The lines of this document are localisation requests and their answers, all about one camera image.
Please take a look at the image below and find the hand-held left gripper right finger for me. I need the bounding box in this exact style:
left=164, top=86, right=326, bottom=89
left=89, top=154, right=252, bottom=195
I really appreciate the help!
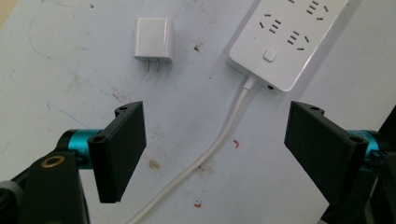
left=283, top=100, right=382, bottom=206

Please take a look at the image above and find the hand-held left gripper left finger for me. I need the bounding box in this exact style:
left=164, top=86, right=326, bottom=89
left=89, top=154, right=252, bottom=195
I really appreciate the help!
left=56, top=101, right=148, bottom=204

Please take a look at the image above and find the white power strip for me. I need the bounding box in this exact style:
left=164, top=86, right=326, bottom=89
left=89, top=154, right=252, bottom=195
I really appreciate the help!
left=225, top=0, right=349, bottom=93

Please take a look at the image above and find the white charger plug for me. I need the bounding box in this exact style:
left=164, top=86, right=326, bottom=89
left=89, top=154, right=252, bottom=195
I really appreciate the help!
left=133, top=17, right=174, bottom=74

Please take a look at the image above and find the white power strip cable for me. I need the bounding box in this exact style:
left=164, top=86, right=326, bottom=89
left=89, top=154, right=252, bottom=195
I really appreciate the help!
left=124, top=76, right=258, bottom=224

